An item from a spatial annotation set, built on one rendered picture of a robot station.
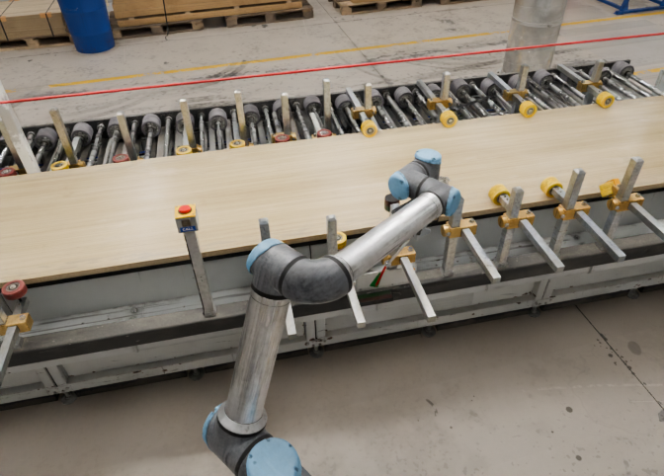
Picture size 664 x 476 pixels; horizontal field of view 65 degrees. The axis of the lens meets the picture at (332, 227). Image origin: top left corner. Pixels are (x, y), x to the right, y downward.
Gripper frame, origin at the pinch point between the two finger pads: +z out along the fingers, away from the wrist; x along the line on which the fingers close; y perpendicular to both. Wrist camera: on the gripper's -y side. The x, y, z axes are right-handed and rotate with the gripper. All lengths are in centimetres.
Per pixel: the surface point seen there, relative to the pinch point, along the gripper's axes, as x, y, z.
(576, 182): 6, 68, -10
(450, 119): 96, 53, 6
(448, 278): 4.4, 19.0, 30.6
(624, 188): 7, 93, -3
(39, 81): 459, -269, 100
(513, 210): 6.2, 43.5, -0.5
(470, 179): 46, 44, 10
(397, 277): 5.5, -3.4, 26.0
